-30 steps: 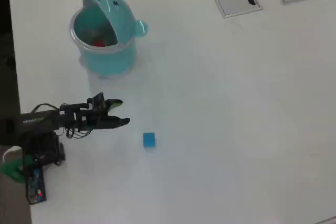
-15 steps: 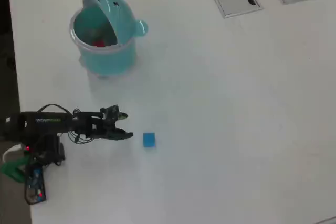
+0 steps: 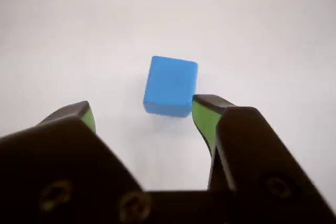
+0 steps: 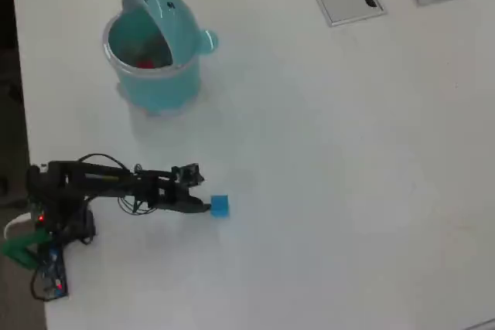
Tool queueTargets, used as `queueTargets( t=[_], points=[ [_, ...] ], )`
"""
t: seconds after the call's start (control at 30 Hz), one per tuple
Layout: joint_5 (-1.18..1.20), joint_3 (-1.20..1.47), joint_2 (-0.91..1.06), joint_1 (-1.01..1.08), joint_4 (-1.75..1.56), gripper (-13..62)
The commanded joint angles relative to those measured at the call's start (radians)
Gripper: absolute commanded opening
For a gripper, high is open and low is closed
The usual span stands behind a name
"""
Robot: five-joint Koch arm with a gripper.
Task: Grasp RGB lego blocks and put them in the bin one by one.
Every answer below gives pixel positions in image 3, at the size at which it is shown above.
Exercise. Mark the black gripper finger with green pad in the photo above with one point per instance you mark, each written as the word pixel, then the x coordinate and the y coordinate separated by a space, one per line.
pixel 257 155
pixel 52 166

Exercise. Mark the blue cube block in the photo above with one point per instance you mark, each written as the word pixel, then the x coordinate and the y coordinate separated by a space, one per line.
pixel 170 85

